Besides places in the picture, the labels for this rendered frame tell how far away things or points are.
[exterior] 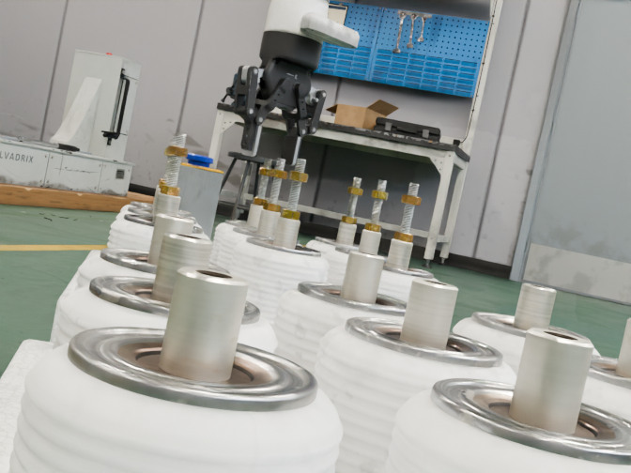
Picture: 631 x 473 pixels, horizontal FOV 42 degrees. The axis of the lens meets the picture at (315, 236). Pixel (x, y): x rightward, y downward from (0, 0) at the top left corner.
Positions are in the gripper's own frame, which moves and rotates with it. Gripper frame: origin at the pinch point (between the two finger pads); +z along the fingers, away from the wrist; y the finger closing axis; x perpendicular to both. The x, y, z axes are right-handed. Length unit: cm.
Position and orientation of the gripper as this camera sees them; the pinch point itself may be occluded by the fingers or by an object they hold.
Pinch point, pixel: (270, 150)
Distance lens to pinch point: 104.4
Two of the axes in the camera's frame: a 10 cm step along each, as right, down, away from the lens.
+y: -6.6, -1.0, -7.5
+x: 7.3, 1.9, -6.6
